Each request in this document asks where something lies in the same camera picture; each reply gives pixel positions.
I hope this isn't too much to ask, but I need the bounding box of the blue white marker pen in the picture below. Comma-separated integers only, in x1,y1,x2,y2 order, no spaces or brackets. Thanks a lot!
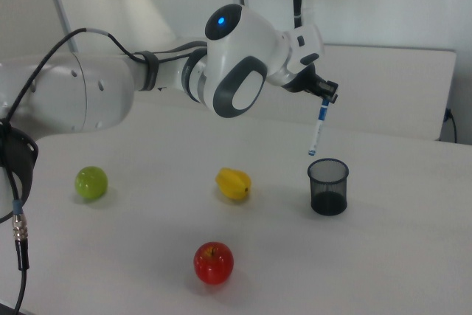
307,98,330,156

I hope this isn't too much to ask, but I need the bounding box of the yellow toy starfruit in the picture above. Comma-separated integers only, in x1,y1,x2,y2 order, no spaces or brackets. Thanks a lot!
215,167,252,202

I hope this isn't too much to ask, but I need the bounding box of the black wall cable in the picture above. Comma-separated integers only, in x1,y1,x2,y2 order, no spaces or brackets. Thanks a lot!
443,107,459,143

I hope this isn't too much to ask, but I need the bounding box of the black mesh pen cup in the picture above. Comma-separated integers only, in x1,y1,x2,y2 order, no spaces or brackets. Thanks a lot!
307,159,350,217

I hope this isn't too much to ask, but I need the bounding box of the green toy apple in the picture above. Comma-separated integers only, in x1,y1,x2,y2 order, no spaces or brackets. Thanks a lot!
74,165,109,201

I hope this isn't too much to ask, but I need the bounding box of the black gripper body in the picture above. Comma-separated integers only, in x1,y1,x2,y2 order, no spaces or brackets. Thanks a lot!
284,63,323,95

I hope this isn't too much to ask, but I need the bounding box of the red toy apple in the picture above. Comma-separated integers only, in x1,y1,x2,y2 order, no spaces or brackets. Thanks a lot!
193,241,235,285

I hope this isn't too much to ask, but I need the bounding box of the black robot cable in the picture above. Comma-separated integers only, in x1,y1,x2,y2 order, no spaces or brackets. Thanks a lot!
0,27,208,315

